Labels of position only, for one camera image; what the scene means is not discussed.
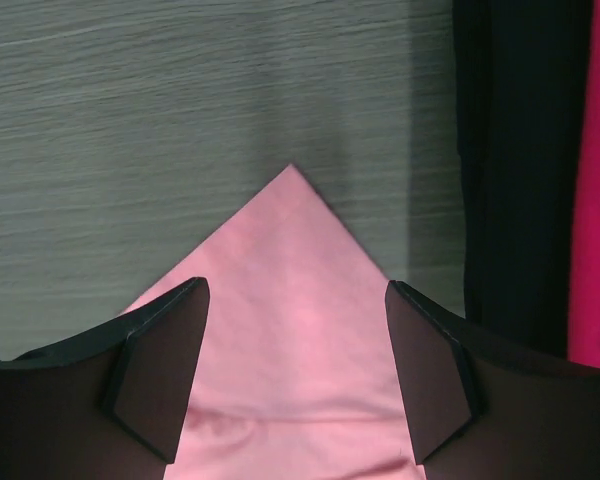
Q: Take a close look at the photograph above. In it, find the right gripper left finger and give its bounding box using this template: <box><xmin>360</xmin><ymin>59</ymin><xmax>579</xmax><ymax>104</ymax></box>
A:
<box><xmin>0</xmin><ymin>278</ymin><xmax>209</xmax><ymax>480</ymax></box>

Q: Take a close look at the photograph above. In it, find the light pink t shirt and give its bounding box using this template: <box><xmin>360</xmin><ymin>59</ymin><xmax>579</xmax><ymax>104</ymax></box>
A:
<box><xmin>140</xmin><ymin>167</ymin><xmax>424</xmax><ymax>480</ymax></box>

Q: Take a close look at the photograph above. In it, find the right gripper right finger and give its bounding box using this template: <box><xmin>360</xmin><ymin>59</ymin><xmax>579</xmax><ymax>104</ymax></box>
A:
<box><xmin>385</xmin><ymin>281</ymin><xmax>600</xmax><ymax>480</ymax></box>

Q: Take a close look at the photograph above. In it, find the folded black t shirt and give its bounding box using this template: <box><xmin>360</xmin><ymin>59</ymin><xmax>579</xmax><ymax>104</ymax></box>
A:
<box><xmin>452</xmin><ymin>0</ymin><xmax>592</xmax><ymax>357</ymax></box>

